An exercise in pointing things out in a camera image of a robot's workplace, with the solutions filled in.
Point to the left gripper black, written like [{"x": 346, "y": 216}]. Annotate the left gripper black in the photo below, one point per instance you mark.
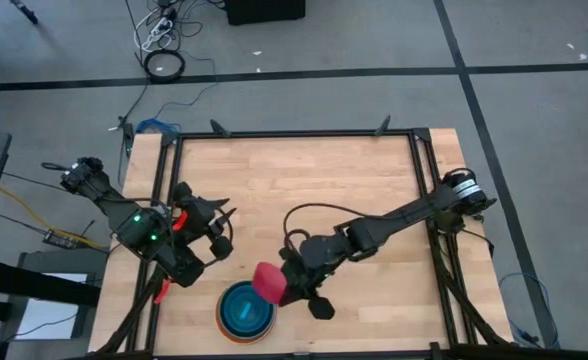
[{"x": 196, "y": 215}]

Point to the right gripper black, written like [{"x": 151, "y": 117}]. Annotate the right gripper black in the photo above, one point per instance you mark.
[{"x": 301, "y": 280}]

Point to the translucent blue plastic bowl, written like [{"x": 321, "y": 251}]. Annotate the translucent blue plastic bowl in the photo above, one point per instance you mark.
[{"x": 244, "y": 320}]

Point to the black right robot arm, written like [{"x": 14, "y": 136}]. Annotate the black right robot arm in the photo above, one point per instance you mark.
[{"x": 399, "y": 217}]

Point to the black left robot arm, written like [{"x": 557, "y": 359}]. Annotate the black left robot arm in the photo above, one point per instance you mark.
[{"x": 124, "y": 215}]

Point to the red plastic clip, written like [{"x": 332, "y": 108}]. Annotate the red plastic clip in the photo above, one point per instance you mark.
[
  {"x": 163, "y": 291},
  {"x": 180, "y": 221}
]

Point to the small circuit board device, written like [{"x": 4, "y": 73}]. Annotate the small circuit board device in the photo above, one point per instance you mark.
[{"x": 61, "y": 240}]

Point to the black box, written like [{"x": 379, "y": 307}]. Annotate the black box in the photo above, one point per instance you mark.
[{"x": 264, "y": 11}]

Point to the black beam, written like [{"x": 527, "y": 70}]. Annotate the black beam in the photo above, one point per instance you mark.
[{"x": 34, "y": 285}]

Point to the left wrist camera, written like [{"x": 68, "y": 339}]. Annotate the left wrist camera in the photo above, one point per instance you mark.
[{"x": 221, "y": 248}]

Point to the black aluminium table frame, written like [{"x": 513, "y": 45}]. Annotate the black aluminium table frame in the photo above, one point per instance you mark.
[{"x": 294, "y": 134}]

